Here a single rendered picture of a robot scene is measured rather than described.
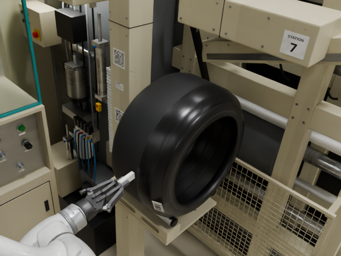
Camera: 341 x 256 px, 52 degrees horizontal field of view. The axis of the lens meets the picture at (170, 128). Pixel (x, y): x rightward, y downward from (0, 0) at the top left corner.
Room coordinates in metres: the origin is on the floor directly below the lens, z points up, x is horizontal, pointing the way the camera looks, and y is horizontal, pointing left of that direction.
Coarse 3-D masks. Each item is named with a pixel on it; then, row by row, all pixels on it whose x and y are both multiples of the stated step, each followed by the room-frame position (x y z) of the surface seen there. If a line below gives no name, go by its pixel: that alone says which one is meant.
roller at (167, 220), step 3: (159, 216) 1.08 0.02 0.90; (162, 216) 1.07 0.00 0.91; (174, 216) 1.07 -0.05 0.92; (162, 219) 1.06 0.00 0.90; (165, 219) 1.05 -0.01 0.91; (168, 219) 1.05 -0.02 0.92; (171, 219) 1.05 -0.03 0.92; (174, 219) 1.05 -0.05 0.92; (177, 219) 1.06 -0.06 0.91; (165, 222) 1.05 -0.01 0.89; (168, 222) 1.04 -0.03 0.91; (171, 222) 1.03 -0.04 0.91; (174, 222) 1.04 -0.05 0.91; (177, 222) 1.06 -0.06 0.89; (171, 225) 1.03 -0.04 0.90; (174, 225) 1.04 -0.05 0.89
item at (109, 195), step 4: (120, 184) 0.92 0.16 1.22; (116, 188) 0.90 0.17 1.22; (112, 192) 0.89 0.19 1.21; (116, 192) 0.90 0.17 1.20; (104, 196) 0.87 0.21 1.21; (108, 196) 0.87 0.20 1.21; (112, 196) 0.89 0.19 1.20; (96, 200) 0.85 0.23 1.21; (100, 200) 0.85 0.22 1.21; (108, 200) 0.87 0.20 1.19
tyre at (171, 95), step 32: (160, 96) 1.16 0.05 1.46; (192, 96) 1.14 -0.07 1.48; (224, 96) 1.21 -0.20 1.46; (128, 128) 1.08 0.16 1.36; (160, 128) 1.03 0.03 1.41; (192, 128) 1.03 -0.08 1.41; (224, 128) 1.42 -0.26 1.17; (128, 160) 1.02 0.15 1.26; (160, 160) 0.96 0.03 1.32; (192, 160) 1.40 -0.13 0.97; (224, 160) 1.34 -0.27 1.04; (128, 192) 1.05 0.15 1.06; (160, 192) 0.94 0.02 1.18; (192, 192) 1.23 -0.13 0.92
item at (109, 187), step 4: (116, 180) 0.94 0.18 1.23; (112, 184) 0.92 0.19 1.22; (104, 188) 0.90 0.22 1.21; (108, 188) 0.91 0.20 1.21; (112, 188) 0.92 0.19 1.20; (100, 192) 0.88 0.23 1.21; (104, 192) 0.89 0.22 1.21; (108, 192) 0.90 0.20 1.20; (92, 196) 0.86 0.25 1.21; (96, 196) 0.87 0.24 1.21
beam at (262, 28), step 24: (192, 0) 1.47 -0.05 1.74; (216, 0) 1.39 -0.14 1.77; (240, 0) 1.36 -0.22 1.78; (264, 0) 1.39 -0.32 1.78; (288, 0) 1.42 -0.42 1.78; (192, 24) 1.46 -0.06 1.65; (216, 24) 1.38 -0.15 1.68; (240, 24) 1.31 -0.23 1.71; (264, 24) 1.24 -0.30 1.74; (288, 24) 1.19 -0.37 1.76; (312, 24) 1.14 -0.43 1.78; (336, 24) 1.22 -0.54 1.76; (264, 48) 1.23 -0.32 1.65; (312, 48) 1.12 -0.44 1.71
